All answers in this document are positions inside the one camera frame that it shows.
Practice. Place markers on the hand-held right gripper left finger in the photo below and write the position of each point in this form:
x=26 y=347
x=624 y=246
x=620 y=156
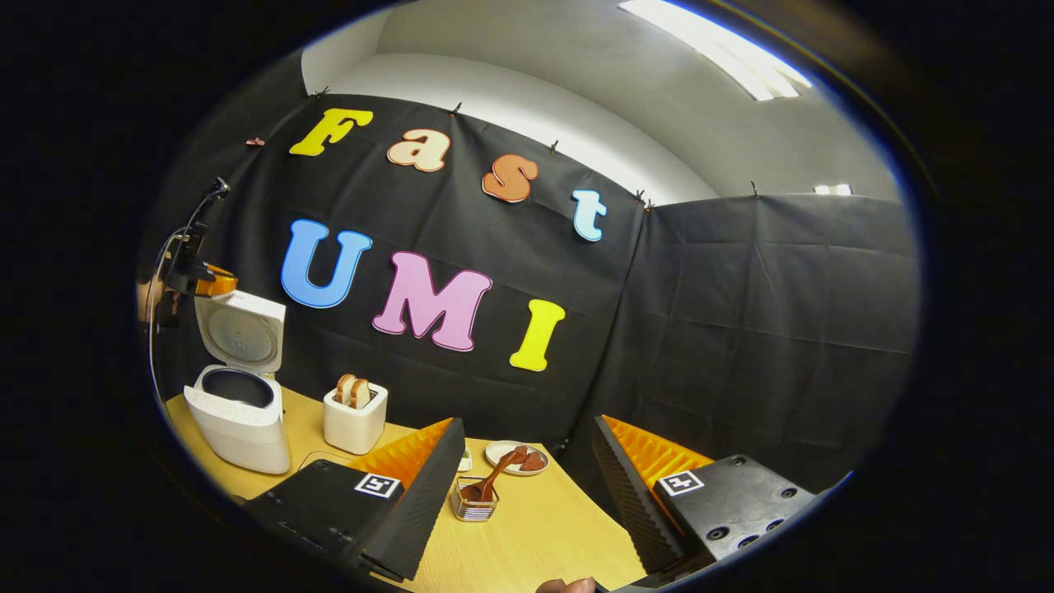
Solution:
x=428 y=494

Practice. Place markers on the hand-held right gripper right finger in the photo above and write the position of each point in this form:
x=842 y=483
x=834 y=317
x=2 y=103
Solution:
x=634 y=502

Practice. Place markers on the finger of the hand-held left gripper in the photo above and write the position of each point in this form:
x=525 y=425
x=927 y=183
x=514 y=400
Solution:
x=221 y=282

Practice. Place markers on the brown wooden spoon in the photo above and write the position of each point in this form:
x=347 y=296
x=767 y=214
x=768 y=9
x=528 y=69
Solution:
x=492 y=478

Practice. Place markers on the white rice cooker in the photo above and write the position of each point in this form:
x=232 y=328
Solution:
x=239 y=428

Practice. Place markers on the white round plate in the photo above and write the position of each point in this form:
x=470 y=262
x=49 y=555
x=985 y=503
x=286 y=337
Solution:
x=498 y=453

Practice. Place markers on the white toaster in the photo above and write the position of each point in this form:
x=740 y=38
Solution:
x=354 y=428

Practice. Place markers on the red heart cookie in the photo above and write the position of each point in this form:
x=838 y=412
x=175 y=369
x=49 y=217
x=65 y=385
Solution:
x=520 y=453
x=533 y=463

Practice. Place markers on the bread slice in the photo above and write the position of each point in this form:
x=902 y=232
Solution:
x=361 y=394
x=344 y=389

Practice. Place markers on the black backdrop cloth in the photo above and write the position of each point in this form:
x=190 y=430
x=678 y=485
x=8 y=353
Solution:
x=700 y=329

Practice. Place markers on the small ceiling light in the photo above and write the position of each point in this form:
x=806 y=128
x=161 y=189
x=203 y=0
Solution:
x=832 y=189

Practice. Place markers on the long ceiling light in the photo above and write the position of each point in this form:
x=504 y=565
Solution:
x=716 y=49

